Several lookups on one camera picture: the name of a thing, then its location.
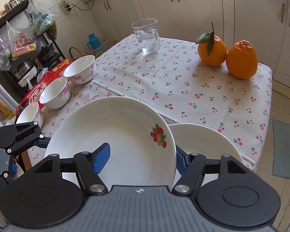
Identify blue thermos flask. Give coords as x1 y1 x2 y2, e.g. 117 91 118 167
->
87 33 101 50

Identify white fruit plate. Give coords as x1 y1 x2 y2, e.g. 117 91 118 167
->
45 96 177 189

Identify white floral bowl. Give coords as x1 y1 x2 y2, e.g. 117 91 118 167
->
63 55 96 85
39 78 71 109

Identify black storage rack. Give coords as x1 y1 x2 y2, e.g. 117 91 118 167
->
0 0 65 111

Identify green floor mat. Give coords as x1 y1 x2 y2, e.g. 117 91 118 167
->
272 120 290 179

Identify bumpy orange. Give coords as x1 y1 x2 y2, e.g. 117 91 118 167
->
226 40 258 80

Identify plastic bag of goods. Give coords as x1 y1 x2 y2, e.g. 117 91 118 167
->
26 0 59 36

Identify orange with leaf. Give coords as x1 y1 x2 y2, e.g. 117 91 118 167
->
196 23 227 67

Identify glass water mug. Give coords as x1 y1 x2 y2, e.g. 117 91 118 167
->
131 18 161 53

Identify white base cabinets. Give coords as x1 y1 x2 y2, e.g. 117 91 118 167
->
92 0 290 87

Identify red printed carton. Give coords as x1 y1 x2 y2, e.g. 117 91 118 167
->
15 59 73 116

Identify large white plate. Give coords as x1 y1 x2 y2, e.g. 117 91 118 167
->
167 122 245 187

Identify cherry print tablecloth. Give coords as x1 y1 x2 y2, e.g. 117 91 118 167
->
42 35 272 171

